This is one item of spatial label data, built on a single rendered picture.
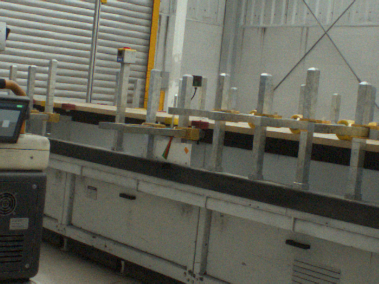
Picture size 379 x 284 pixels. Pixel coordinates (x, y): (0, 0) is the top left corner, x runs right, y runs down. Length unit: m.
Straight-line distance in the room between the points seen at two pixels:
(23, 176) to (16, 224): 0.17
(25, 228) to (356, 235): 1.18
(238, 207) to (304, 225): 0.37
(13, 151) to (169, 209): 1.40
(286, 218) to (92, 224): 1.77
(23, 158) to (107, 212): 1.72
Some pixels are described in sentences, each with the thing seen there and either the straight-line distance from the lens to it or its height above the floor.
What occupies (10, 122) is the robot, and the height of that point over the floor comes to 0.86.
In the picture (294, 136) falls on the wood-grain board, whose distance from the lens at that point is 3.18.
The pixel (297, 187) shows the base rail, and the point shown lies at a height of 0.71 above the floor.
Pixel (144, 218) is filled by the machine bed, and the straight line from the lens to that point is 4.09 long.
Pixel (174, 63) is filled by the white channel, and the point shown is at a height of 1.24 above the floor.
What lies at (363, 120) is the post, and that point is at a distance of 2.76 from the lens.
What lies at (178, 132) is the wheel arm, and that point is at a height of 0.85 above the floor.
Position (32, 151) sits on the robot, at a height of 0.76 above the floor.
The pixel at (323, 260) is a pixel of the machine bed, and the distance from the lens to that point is 3.20.
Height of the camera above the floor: 0.99
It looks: 3 degrees down
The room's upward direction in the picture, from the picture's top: 6 degrees clockwise
